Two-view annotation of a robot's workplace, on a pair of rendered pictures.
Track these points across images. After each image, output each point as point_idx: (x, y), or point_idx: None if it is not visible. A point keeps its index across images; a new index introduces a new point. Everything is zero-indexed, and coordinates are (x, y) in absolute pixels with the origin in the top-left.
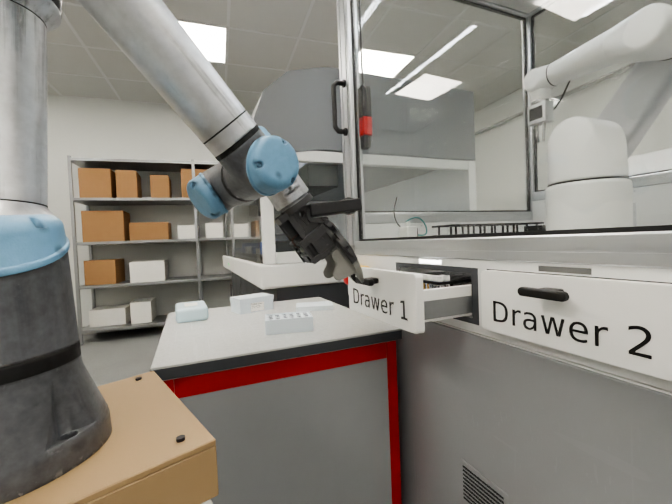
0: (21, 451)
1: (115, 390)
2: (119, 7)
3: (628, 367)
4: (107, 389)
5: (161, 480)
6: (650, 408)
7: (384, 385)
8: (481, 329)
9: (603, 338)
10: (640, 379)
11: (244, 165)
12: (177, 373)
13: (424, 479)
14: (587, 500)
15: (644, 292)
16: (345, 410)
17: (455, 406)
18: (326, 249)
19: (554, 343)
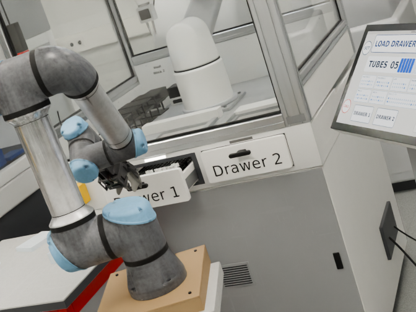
0: (181, 262)
1: (121, 278)
2: (105, 105)
3: (277, 169)
4: (116, 281)
5: (205, 257)
6: (286, 181)
7: None
8: (207, 184)
9: (265, 163)
10: (280, 172)
11: (133, 147)
12: (73, 296)
13: None
14: (279, 232)
15: (273, 140)
16: None
17: (203, 238)
18: (125, 175)
19: (248, 173)
